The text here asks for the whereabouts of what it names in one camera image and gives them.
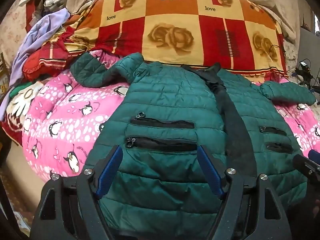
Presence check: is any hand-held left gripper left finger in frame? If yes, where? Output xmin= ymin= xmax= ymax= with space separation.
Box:
xmin=29 ymin=145 xmax=123 ymax=240

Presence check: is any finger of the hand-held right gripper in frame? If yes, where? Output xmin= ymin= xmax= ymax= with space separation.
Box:
xmin=293 ymin=154 xmax=320 ymax=180
xmin=308 ymin=149 xmax=320 ymax=164

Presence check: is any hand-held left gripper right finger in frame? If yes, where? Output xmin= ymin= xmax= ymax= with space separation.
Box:
xmin=197 ymin=145 xmax=292 ymax=240

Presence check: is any green puffer jacket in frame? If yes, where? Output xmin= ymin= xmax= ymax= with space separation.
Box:
xmin=70 ymin=52 xmax=316 ymax=240

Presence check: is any pink penguin print blanket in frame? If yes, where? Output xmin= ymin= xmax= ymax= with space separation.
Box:
xmin=21 ymin=50 xmax=320 ymax=183

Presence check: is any dark red patterned cloth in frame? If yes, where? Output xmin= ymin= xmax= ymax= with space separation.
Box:
xmin=1 ymin=114 xmax=27 ymax=146

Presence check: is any white green printed cloth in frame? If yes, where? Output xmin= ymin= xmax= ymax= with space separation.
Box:
xmin=9 ymin=80 xmax=46 ymax=121

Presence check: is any grey board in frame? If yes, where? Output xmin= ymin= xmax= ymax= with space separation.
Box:
xmin=298 ymin=27 xmax=320 ymax=67

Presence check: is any red ruffled pillow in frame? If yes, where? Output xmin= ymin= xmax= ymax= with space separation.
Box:
xmin=22 ymin=27 xmax=75 ymax=80

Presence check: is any lavender cloth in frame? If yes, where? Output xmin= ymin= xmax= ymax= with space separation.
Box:
xmin=0 ymin=9 xmax=71 ymax=120

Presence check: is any red orange checkered quilt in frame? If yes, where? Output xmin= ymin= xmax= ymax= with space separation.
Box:
xmin=67 ymin=0 xmax=288 ymax=77

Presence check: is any black device with cables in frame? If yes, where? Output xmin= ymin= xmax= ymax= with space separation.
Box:
xmin=294 ymin=59 xmax=320 ymax=94

